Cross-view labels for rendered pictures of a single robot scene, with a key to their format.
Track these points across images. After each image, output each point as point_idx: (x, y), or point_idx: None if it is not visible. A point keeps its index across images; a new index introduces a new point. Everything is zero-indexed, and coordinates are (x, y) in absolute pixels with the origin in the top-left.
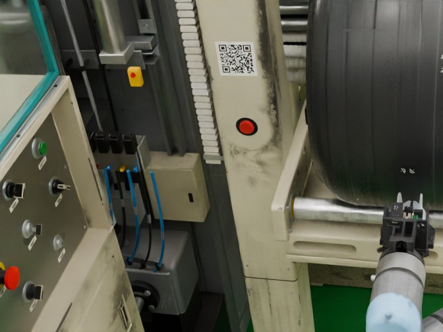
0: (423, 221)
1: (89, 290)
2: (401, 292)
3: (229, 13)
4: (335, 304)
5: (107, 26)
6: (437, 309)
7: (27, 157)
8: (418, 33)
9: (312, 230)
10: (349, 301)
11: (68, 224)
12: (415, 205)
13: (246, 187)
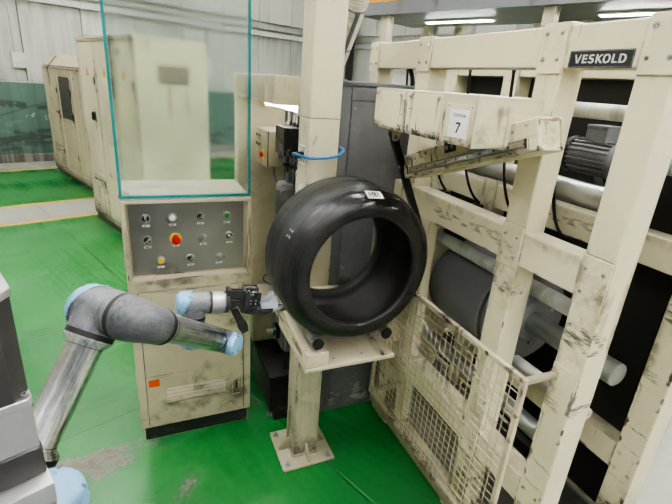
0: (246, 292)
1: (217, 281)
2: (194, 293)
3: None
4: (378, 433)
5: None
6: (411, 477)
7: (218, 213)
8: (292, 217)
9: (287, 315)
10: (385, 438)
11: (230, 255)
12: (279, 305)
13: None
